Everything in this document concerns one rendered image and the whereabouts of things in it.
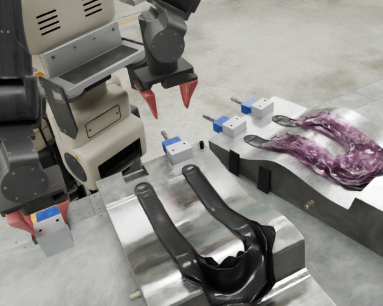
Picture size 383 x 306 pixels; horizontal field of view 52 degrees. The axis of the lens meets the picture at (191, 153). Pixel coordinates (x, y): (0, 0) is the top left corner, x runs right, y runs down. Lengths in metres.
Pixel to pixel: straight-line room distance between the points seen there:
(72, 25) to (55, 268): 0.56
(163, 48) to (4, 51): 0.24
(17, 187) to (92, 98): 0.64
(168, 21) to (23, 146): 0.28
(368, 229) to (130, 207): 0.45
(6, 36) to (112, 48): 0.55
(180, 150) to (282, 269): 0.34
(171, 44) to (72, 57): 0.41
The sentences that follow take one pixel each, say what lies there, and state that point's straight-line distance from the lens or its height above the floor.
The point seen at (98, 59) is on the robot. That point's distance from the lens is 1.03.
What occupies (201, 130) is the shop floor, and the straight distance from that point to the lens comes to 2.48.
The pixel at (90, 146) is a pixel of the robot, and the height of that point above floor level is 0.80.
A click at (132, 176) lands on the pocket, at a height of 0.87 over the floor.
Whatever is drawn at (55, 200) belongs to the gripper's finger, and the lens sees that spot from 0.66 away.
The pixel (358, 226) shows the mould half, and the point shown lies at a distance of 0.80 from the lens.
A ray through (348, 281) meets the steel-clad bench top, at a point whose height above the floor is 0.80.
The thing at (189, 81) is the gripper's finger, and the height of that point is 1.08.
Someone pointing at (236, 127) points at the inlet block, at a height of 0.88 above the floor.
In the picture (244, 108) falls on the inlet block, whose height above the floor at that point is 0.86.
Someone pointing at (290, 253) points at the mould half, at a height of 0.92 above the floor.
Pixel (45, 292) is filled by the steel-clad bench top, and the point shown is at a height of 0.80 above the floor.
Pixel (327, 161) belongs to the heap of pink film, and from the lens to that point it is 0.83.
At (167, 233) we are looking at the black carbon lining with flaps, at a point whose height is 0.88.
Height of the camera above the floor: 1.44
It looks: 39 degrees down
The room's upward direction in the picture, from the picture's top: 9 degrees counter-clockwise
